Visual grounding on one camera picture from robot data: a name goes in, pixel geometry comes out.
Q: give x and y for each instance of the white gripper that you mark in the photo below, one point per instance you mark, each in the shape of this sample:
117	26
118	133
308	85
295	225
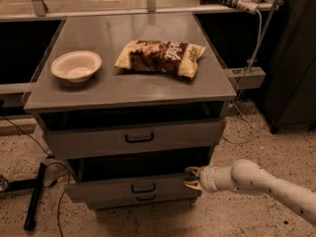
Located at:
207	178

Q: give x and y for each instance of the grey drawer cabinet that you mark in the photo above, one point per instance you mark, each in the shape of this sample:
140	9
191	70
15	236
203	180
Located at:
114	97

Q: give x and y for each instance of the metal rail frame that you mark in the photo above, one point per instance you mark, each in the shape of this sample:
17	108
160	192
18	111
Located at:
98	4

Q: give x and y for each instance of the white bowl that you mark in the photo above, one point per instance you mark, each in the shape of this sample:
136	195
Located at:
76	66

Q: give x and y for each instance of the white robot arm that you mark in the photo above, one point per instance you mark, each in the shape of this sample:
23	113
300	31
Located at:
248	178

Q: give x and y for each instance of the grey bottom drawer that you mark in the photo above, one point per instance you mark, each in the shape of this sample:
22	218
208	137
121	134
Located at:
111	203

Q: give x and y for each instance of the brown yellow chip bag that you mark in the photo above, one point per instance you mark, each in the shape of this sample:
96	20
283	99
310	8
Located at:
165	56

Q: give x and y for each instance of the dark cabinet at right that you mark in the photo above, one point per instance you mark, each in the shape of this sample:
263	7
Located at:
288	95

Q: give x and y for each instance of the grey top drawer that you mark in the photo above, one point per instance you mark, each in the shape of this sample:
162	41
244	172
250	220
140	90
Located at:
126	139

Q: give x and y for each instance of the grey drawer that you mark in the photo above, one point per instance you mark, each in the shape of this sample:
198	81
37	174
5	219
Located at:
111	203
126	139
134	175

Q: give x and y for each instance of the black metal floor stand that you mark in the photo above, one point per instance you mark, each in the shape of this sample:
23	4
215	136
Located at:
34	184

